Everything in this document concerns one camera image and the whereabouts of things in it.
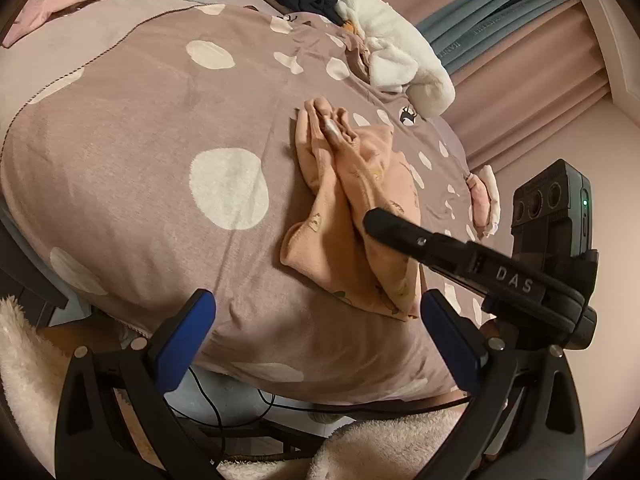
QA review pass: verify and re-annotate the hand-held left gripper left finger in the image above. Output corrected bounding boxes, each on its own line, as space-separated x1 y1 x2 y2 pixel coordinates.
54 288 221 480

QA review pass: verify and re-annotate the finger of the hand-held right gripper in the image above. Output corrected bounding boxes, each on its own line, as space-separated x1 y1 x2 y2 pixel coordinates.
362 207 473 273

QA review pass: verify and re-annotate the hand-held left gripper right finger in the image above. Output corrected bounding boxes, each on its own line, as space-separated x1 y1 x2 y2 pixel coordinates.
421 288 587 480

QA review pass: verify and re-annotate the peach printed baby garment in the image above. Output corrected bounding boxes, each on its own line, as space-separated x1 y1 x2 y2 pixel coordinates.
280 96 426 322

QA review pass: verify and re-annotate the white folded cloth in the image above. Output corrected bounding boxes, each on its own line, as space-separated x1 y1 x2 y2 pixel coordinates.
480 165 502 239

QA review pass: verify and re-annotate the pink folded cloth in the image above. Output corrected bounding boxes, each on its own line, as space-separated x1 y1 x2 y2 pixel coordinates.
469 175 490 233

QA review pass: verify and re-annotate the pink curtain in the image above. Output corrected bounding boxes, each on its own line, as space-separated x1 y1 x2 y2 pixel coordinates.
320 0 626 176

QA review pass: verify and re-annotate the white plush garment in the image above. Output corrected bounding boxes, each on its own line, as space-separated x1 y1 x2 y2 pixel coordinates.
330 0 457 116

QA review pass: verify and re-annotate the blue-grey curtain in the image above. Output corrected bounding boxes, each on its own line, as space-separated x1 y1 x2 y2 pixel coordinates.
415 0 581 76

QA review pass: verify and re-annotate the mauve spotted blanket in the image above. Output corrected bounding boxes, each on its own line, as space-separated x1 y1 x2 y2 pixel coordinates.
0 0 481 408

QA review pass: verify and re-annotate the pink pillow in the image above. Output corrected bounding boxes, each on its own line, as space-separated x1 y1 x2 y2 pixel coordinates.
0 0 117 48

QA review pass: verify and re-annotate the black cable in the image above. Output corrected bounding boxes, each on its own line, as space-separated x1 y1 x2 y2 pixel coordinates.
187 366 471 456

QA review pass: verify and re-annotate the dark bed frame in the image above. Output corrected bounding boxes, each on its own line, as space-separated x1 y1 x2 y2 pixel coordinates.
0 220 70 313

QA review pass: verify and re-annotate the white window frame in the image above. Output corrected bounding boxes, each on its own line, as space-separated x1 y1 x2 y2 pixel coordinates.
557 0 640 128

